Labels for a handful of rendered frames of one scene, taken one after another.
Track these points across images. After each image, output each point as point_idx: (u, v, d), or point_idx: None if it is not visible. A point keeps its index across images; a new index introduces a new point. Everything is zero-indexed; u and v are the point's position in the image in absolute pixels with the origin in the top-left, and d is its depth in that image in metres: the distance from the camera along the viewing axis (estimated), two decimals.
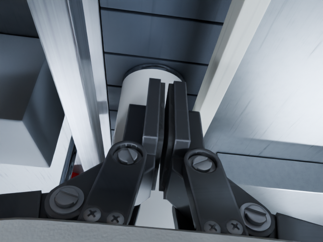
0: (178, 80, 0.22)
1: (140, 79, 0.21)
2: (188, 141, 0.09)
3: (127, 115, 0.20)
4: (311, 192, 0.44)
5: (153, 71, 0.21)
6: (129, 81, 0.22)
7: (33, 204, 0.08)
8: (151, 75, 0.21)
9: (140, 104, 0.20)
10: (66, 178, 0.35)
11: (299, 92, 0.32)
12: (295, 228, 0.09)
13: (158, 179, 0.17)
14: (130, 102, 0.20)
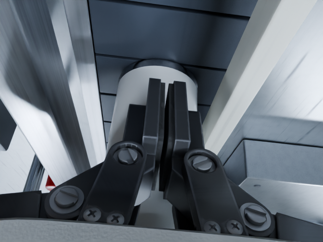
0: (189, 80, 0.17)
1: (139, 79, 0.16)
2: (188, 141, 0.09)
3: (122, 127, 0.15)
4: None
5: (157, 68, 0.17)
6: (125, 81, 0.17)
7: (33, 204, 0.08)
8: (154, 73, 0.16)
9: None
10: (37, 169, 0.24)
11: None
12: (295, 228, 0.09)
13: (165, 217, 0.12)
14: (127, 108, 0.16)
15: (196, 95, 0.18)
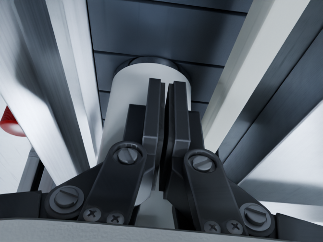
0: (186, 81, 0.18)
1: (140, 75, 0.16)
2: (188, 141, 0.09)
3: (122, 121, 0.15)
4: None
5: (158, 66, 0.17)
6: (124, 76, 0.17)
7: (33, 204, 0.08)
8: (155, 71, 0.16)
9: None
10: None
11: None
12: (295, 228, 0.09)
13: (165, 213, 0.13)
14: (127, 103, 0.16)
15: (191, 97, 0.18)
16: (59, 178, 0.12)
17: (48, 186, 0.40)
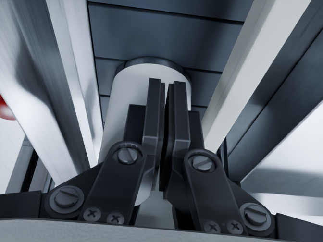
0: (187, 83, 0.18)
1: (142, 76, 0.16)
2: (188, 141, 0.09)
3: (123, 122, 0.15)
4: None
5: (159, 67, 0.17)
6: (125, 76, 0.17)
7: (33, 204, 0.08)
8: (156, 72, 0.17)
9: None
10: None
11: None
12: (295, 228, 0.09)
13: (167, 214, 0.13)
14: (128, 103, 0.16)
15: (191, 98, 0.18)
16: (39, 141, 0.09)
17: (43, 176, 0.37)
